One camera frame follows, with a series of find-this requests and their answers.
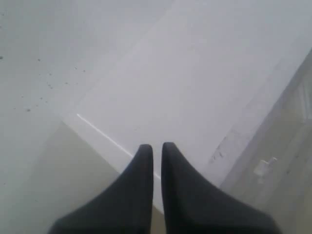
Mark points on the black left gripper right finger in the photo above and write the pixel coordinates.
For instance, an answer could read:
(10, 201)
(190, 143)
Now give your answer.
(193, 205)

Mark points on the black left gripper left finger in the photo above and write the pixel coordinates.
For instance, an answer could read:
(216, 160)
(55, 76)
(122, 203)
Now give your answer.
(125, 207)

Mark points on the white plastic drawer cabinet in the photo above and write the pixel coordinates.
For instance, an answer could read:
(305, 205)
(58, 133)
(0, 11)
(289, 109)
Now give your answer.
(189, 80)

